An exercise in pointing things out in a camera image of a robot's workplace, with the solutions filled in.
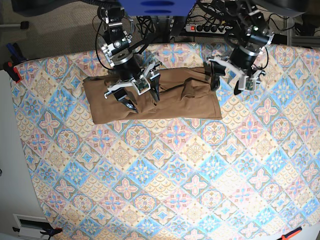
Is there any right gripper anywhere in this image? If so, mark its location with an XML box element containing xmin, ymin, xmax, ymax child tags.
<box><xmin>104</xmin><ymin>53</ymin><xmax>162</xmax><ymax>113</ymax></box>

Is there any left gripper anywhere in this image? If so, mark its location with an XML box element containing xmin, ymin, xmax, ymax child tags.
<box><xmin>207</xmin><ymin>46</ymin><xmax>266</xmax><ymax>96</ymax></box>

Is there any brown t-shirt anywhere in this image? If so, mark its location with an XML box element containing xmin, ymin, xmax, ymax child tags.
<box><xmin>83</xmin><ymin>67</ymin><xmax>222</xmax><ymax>125</ymax></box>

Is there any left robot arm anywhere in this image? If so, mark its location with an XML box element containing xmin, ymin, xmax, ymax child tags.
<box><xmin>207</xmin><ymin>0</ymin><xmax>274</xmax><ymax>95</ymax></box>

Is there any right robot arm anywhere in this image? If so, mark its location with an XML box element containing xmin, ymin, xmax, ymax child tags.
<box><xmin>95</xmin><ymin>1</ymin><xmax>162</xmax><ymax>113</ymax></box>

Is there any white power strip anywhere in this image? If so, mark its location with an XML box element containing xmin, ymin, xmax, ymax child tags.
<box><xmin>184</xmin><ymin>23</ymin><xmax>232</xmax><ymax>34</ymax></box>

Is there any patterned tablecloth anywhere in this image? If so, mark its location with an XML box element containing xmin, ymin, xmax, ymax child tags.
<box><xmin>11</xmin><ymin>45</ymin><xmax>320</xmax><ymax>240</ymax></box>

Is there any orange black clamp bottom right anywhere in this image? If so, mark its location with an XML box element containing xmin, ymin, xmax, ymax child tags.
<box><xmin>280</xmin><ymin>226</ymin><xmax>302</xmax><ymax>240</ymax></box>

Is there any black orange clamp bottom left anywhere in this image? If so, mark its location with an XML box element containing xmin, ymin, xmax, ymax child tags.
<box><xmin>40</xmin><ymin>227</ymin><xmax>63</xmax><ymax>237</ymax></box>

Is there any white vent panel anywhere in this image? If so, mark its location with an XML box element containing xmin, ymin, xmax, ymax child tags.
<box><xmin>12</xmin><ymin>214</ymin><xmax>51</xmax><ymax>240</ymax></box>

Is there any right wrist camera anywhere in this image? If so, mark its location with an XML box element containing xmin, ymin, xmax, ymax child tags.
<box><xmin>133</xmin><ymin>78</ymin><xmax>151</xmax><ymax>96</ymax></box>

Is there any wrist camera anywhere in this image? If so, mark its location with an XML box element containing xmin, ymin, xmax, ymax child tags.
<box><xmin>244</xmin><ymin>77</ymin><xmax>257</xmax><ymax>92</ymax></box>
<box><xmin>133</xmin><ymin>78</ymin><xmax>151</xmax><ymax>96</ymax></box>

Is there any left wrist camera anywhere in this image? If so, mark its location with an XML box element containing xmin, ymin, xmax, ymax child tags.
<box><xmin>244</xmin><ymin>77</ymin><xmax>257</xmax><ymax>92</ymax></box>

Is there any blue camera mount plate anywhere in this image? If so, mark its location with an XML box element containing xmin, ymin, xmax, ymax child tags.
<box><xmin>119</xmin><ymin>0</ymin><xmax>196</xmax><ymax>17</ymax></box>

